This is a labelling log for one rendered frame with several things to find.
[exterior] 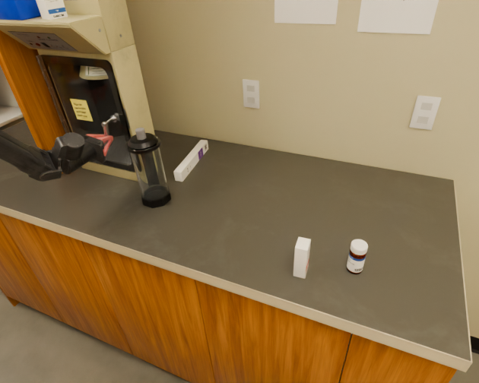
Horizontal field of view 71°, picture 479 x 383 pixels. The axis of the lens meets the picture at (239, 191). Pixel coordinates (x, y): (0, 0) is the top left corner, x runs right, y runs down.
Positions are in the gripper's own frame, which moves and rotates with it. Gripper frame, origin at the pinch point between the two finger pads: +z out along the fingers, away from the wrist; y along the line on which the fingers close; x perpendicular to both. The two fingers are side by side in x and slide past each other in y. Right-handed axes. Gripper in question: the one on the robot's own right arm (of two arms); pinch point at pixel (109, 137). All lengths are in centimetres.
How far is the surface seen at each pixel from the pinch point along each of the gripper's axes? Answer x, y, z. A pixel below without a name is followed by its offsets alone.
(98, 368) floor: 117, 5, -28
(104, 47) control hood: -29.0, -2.1, 2.2
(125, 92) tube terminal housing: -14.8, -4.1, 6.4
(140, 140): -5.6, -16.1, -3.8
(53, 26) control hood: -34.9, 5.3, -7.0
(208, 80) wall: -8, -12, 48
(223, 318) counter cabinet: 37, -55, -21
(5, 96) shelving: 33, 124, 49
